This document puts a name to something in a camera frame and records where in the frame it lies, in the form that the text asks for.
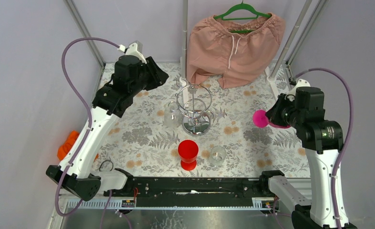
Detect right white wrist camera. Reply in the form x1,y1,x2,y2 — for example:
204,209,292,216
287,79,310,96

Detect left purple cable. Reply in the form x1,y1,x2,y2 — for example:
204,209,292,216
54,38,122,218

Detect floral table cloth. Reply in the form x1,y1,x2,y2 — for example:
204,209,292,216
92,63,310,178

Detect pink shorts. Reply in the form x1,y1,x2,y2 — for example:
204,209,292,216
186,13,286,89

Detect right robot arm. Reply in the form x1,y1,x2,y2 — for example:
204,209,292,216
253,86,354,229

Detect black ring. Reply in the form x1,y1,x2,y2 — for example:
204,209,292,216
99,160,115,173

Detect green clothes hanger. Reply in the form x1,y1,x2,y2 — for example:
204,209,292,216
213,0,271,21

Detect magenta plastic wine glass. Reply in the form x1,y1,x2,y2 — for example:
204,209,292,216
253,110,290,129

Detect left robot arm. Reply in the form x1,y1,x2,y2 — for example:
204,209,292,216
46,55,169,201

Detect chrome wine glass rack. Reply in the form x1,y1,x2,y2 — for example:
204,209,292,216
175,84,214,136

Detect right white stand pole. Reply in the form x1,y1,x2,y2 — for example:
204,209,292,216
264,0,312,100

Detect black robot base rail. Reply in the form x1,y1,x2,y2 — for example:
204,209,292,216
112,177,275,208

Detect red plastic wine glass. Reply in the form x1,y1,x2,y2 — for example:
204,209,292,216
178,140,199,171

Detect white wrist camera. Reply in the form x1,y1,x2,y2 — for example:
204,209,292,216
117,41,147,63
287,79,310,96

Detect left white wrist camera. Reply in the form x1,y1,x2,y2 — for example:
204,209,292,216
117,41,147,63

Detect orange cloth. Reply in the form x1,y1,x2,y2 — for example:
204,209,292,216
57,130,100,162

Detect clear ribbed wine glass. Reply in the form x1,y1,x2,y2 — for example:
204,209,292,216
209,146,226,166

